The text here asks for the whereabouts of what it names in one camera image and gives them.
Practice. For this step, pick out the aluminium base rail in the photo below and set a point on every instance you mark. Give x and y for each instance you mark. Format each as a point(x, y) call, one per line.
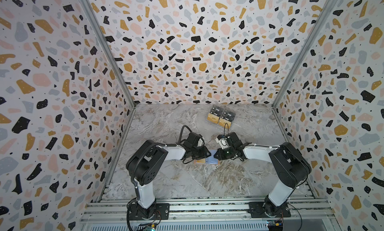
point(221, 214)

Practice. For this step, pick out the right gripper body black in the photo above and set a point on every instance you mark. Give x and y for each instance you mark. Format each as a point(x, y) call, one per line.
point(225, 153)

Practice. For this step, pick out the black VIP card left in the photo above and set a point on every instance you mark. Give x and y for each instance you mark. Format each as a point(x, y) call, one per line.
point(216, 111)

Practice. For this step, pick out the gold VIP card left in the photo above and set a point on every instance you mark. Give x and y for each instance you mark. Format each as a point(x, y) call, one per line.
point(213, 118)

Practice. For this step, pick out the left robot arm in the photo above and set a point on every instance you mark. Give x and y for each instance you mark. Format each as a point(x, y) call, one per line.
point(147, 161)

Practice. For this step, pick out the black vip card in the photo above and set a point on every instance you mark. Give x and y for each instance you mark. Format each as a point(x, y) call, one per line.
point(216, 111)
point(229, 115)

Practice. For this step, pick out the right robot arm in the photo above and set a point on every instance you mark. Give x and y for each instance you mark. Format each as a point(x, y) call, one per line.
point(291, 168)

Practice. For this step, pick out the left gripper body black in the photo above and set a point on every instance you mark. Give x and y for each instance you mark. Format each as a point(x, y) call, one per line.
point(199, 153)

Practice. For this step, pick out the clear acrylic card display stand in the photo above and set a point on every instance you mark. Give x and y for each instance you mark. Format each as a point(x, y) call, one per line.
point(220, 116)

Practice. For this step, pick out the black VIP card right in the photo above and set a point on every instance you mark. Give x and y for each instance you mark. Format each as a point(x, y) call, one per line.
point(229, 115)

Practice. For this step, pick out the tan leather card holder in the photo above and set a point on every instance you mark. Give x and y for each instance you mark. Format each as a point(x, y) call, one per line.
point(211, 160)

